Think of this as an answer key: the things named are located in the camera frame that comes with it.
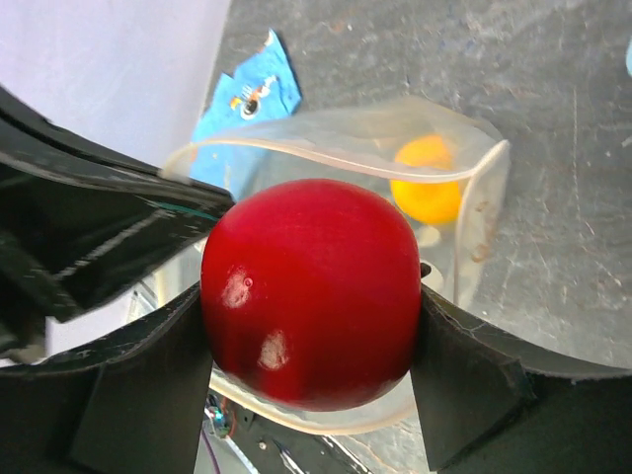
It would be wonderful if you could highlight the red toy apple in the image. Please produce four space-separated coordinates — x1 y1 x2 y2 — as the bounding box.
200 179 422 411

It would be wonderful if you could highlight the green yellow toy mango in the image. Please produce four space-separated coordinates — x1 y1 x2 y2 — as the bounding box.
389 133 463 226

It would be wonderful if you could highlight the light blue plastic basket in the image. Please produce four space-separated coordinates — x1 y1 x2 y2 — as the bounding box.
625 40 632 77

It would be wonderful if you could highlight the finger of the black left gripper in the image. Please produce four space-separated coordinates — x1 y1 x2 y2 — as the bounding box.
0 86 236 325

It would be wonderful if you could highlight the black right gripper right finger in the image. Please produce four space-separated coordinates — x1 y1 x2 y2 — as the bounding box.
411 287 631 473

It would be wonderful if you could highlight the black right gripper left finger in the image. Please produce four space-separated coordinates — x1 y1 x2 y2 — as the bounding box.
1 285 212 473

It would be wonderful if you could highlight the clear dotted zip top bag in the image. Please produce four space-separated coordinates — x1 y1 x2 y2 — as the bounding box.
160 96 511 435

